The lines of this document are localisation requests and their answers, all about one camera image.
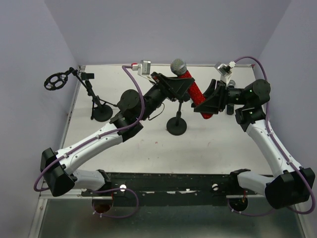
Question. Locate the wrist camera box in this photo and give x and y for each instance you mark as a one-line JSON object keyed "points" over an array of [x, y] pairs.
{"points": [[225, 70], [143, 68]]}

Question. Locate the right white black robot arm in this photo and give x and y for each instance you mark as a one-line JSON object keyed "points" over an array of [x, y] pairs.
{"points": [[290, 183]]}

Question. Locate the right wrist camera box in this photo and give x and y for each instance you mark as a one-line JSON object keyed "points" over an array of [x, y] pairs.
{"points": [[225, 70]]}

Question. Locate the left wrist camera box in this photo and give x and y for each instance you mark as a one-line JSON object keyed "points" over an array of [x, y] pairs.
{"points": [[143, 68]]}

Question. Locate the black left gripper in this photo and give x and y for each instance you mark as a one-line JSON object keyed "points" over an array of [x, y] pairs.
{"points": [[163, 86]]}

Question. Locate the black front mounting rail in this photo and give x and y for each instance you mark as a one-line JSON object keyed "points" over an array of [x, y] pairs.
{"points": [[125, 189]]}

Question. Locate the tall black tripod mic stand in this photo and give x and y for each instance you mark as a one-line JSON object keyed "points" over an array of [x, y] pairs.
{"points": [[101, 110]]}

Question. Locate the black microphone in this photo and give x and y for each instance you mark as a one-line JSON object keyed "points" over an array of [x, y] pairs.
{"points": [[230, 106]]}

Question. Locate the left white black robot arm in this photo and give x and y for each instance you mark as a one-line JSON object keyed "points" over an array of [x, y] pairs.
{"points": [[60, 169]]}

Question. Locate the short black round-base mic stand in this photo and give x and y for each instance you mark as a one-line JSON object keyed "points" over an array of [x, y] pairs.
{"points": [[177, 125]]}

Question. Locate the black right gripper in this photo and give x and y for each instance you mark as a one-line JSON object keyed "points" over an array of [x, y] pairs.
{"points": [[221, 95]]}

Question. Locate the aluminium frame rail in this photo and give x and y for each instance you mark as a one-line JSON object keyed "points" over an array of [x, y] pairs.
{"points": [[73, 193]]}

